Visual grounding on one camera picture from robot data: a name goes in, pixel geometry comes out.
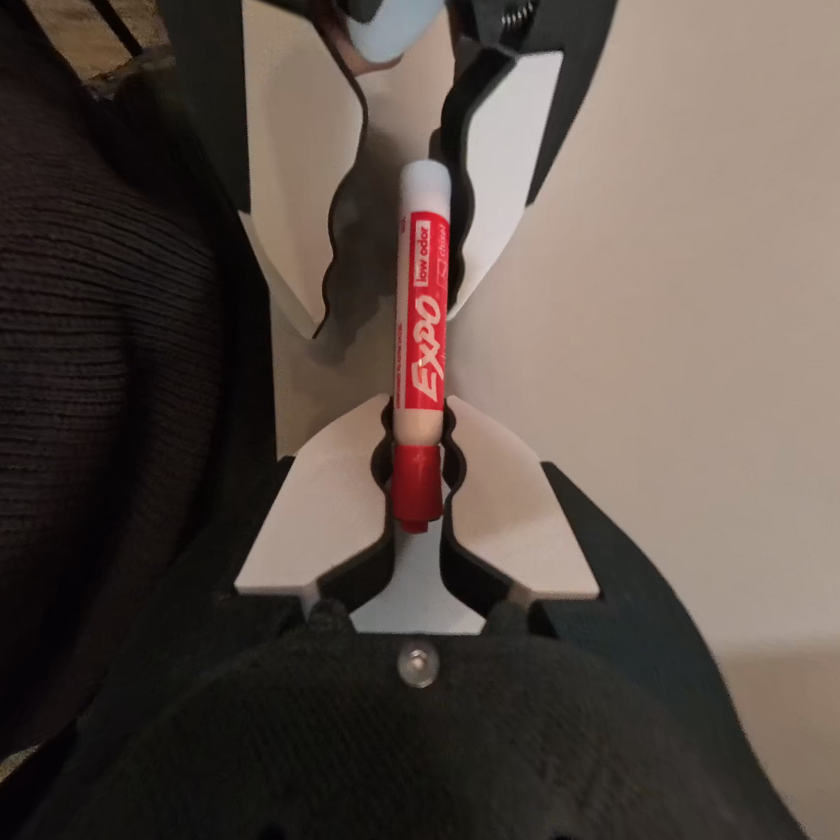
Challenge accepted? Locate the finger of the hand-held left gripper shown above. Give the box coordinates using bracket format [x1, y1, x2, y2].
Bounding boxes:
[428, 47, 565, 324]
[238, 0, 368, 342]

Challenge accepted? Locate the red dry erase marker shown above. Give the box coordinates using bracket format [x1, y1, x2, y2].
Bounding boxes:
[392, 159, 454, 534]

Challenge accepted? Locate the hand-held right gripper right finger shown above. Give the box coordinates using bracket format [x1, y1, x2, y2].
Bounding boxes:
[438, 395, 601, 608]

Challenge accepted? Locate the person's black sweater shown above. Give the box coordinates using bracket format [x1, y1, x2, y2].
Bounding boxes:
[0, 0, 290, 756]

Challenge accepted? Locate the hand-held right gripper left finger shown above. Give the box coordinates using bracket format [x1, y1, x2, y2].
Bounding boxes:
[234, 395, 398, 618]

